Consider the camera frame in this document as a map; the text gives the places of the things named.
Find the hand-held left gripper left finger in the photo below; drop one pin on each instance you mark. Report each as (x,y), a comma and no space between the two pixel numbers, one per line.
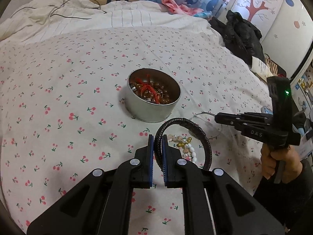
(151,156)

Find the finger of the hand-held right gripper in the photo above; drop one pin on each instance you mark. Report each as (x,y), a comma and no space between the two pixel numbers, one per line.
(244,127)
(259,116)

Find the light blue cloth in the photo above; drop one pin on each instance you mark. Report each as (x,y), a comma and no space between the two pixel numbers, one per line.
(205,14)

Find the person's right forearm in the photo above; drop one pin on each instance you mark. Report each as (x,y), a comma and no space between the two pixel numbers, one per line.
(288,200)

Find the pink cloth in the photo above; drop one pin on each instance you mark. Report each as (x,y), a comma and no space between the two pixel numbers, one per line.
(171,3)

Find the brown striped bag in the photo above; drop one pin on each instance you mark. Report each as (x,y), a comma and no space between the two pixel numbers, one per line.
(275,67)

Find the white wardrobe with tree decal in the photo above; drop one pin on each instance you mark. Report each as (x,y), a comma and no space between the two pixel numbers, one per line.
(281,29)

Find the cluttered shelf of small things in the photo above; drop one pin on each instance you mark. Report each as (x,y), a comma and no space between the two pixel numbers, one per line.
(304,90)

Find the white striped quilt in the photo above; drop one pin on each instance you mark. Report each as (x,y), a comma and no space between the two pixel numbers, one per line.
(134,14)

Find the round silver metal tin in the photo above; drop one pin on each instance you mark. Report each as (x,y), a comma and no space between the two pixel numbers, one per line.
(146,110)

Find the white paper tag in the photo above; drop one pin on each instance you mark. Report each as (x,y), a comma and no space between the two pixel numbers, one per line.
(260,67)

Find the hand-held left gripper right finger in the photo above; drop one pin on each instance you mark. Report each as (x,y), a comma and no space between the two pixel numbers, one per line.
(164,161)

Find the black jacket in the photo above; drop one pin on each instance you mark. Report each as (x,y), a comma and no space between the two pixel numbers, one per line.
(239,34)

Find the person's right hand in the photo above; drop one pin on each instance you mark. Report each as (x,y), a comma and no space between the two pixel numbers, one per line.
(267,164)

